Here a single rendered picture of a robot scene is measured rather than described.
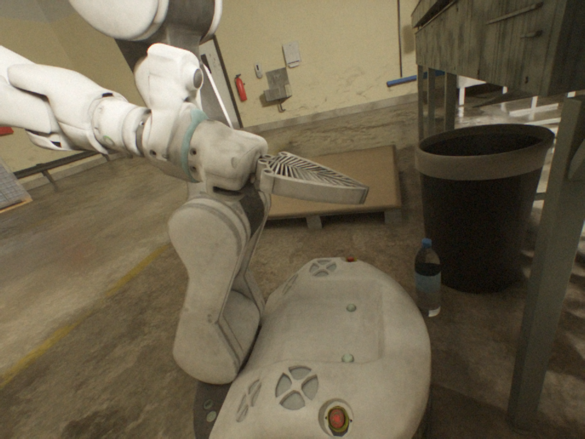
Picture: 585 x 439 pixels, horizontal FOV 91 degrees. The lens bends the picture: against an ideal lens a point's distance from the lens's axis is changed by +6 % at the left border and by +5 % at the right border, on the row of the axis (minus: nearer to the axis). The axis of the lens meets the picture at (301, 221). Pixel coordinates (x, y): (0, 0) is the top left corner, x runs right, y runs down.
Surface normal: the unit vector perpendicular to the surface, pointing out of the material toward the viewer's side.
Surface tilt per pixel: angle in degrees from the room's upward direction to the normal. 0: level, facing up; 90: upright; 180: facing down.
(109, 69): 90
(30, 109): 96
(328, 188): 98
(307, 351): 0
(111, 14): 105
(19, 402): 0
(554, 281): 90
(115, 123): 65
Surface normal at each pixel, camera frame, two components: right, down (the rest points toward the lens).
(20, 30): 0.94, -0.07
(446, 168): -0.78, 0.43
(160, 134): -0.07, 0.00
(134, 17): -0.04, 0.69
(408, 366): 0.42, -0.55
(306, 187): 0.07, 0.54
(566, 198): -0.25, 0.49
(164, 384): -0.22, -0.87
